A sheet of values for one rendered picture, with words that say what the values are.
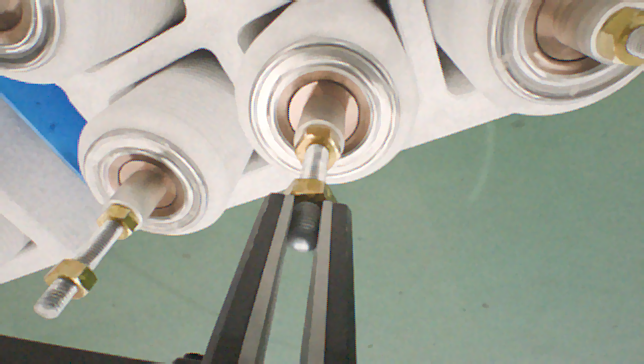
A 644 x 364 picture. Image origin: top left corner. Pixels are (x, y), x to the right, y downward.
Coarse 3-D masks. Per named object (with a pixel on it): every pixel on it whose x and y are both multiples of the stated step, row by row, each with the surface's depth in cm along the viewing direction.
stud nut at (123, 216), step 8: (112, 208) 18; (120, 208) 18; (104, 216) 17; (112, 216) 17; (120, 216) 17; (128, 216) 18; (120, 224) 18; (128, 224) 18; (136, 224) 18; (128, 232) 18
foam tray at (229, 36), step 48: (192, 0) 21; (240, 0) 21; (288, 0) 21; (384, 0) 30; (144, 48) 23; (192, 48) 23; (240, 48) 23; (432, 48) 22; (96, 96) 26; (432, 96) 24; (480, 96) 23; (240, 192) 30
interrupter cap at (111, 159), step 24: (96, 144) 19; (120, 144) 19; (144, 144) 19; (168, 144) 19; (96, 168) 20; (120, 168) 20; (144, 168) 20; (168, 168) 20; (192, 168) 19; (96, 192) 21; (168, 192) 21; (192, 192) 21; (168, 216) 22; (192, 216) 22
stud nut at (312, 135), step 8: (312, 128) 14; (320, 128) 14; (328, 128) 14; (304, 136) 14; (312, 136) 14; (320, 136) 14; (328, 136) 14; (296, 144) 15; (304, 144) 14; (312, 144) 14; (320, 144) 14; (328, 144) 14; (336, 144) 14; (296, 152) 14; (304, 152) 14; (336, 152) 14; (328, 160) 14; (336, 160) 14; (328, 168) 15
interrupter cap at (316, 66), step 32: (288, 64) 16; (320, 64) 16; (352, 64) 16; (256, 96) 17; (288, 96) 17; (352, 96) 17; (384, 96) 16; (256, 128) 18; (288, 128) 18; (352, 128) 18; (384, 128) 17; (288, 160) 19; (352, 160) 19
